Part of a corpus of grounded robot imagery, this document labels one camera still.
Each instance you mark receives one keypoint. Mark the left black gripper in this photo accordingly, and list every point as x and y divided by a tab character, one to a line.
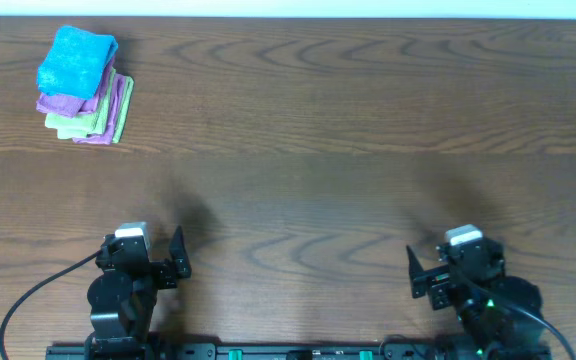
166	273

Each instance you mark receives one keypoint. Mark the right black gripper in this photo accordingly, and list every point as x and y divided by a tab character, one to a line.
438	281

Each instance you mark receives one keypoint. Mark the blue microfiber cloth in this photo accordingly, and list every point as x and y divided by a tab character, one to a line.
75	63

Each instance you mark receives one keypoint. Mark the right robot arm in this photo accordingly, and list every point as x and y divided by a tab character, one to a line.
500	314

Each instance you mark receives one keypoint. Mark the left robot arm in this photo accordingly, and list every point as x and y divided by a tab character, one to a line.
123	298

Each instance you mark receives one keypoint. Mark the upper green folded cloth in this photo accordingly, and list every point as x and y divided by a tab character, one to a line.
82	126

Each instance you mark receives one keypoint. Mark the green folded cloth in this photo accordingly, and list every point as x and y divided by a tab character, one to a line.
128	86
82	126

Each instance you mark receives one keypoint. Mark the bottom green folded cloth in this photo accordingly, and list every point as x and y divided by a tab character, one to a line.
128	86

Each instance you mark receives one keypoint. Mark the lower purple folded cloth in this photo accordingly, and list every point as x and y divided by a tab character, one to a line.
105	138

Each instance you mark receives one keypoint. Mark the purple folded cloth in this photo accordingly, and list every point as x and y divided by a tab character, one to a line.
105	138
70	106

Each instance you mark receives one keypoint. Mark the top purple folded cloth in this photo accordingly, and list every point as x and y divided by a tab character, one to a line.
70	106

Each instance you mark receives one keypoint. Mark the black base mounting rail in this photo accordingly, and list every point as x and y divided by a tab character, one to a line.
386	351

